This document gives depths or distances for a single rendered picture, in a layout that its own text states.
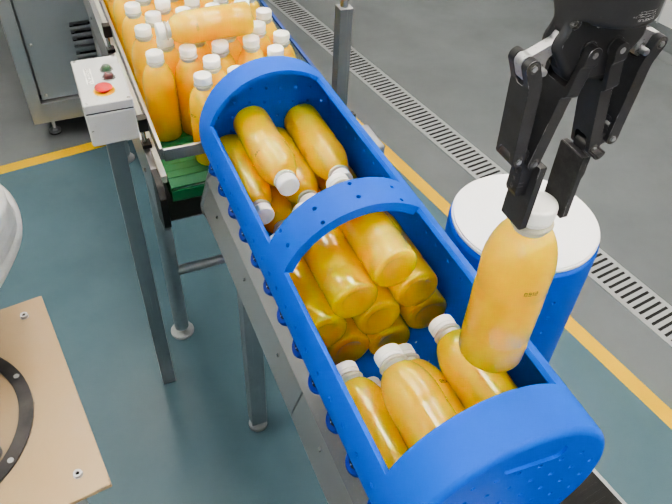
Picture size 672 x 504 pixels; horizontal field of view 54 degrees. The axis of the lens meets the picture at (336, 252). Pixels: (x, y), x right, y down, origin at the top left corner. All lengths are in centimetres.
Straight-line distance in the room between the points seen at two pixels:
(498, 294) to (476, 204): 64
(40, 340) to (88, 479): 26
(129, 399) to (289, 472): 58
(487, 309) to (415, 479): 20
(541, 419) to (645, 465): 159
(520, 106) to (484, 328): 27
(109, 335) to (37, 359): 135
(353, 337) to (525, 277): 43
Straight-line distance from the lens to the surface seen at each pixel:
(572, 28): 52
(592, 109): 59
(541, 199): 64
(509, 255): 64
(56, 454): 101
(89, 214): 293
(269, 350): 124
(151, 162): 162
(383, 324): 104
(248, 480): 207
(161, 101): 162
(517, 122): 54
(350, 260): 97
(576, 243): 128
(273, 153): 117
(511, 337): 72
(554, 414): 78
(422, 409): 82
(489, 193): 134
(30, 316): 117
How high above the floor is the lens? 184
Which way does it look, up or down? 44 degrees down
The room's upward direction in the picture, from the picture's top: 3 degrees clockwise
